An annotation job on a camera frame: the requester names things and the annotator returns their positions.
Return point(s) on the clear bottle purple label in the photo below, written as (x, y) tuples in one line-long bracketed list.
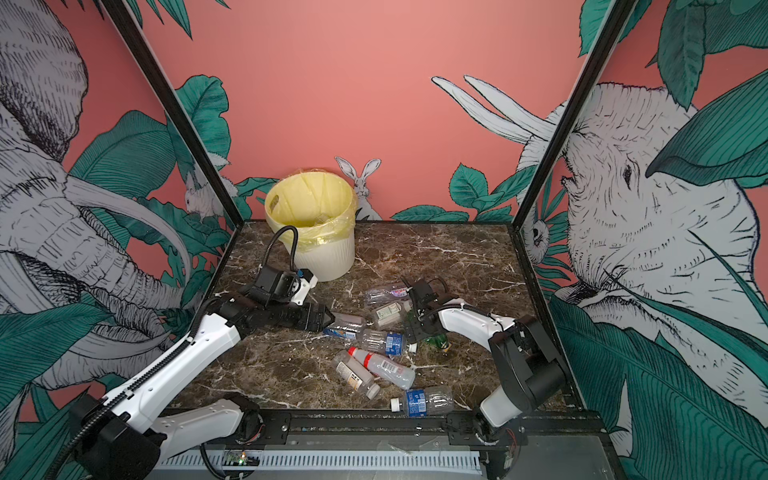
[(386, 294)]

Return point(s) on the green plastic bottle yellow cap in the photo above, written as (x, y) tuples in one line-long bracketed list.
[(440, 342)]

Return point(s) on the black left corner frame post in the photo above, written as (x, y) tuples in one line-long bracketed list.
[(127, 26)]

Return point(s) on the white vented cable duct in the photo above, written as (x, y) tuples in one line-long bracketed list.
[(233, 462)]

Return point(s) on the front bottle blue label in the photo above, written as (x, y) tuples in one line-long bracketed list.
[(423, 402)]

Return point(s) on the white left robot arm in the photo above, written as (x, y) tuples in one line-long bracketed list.
[(125, 434)]

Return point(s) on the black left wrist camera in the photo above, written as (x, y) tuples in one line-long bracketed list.
[(273, 286)]

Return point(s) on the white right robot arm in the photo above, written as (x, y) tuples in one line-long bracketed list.
[(530, 367)]

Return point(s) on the black corner frame post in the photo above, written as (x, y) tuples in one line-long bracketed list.
[(608, 36), (127, 26)]

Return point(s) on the clear bottle blue label centre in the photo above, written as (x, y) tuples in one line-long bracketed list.
[(390, 344)]

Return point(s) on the white ribbed waste bin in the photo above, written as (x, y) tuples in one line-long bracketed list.
[(327, 262)]

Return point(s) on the clear bottle white label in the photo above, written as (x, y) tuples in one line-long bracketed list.
[(391, 314)]

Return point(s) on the yellow plastic bin liner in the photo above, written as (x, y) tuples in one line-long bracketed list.
[(320, 205)]

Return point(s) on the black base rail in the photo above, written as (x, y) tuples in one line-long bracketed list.
[(461, 428)]

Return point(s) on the clear bottle blue cap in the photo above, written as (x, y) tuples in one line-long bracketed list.
[(346, 326)]

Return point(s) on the clear bottle brown label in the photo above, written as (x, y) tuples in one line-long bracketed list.
[(352, 372)]

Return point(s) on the black right corner frame post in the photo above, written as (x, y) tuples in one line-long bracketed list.
[(608, 36)]

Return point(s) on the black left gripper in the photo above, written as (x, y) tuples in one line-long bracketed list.
[(307, 322)]

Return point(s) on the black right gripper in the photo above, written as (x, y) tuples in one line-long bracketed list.
[(414, 330)]

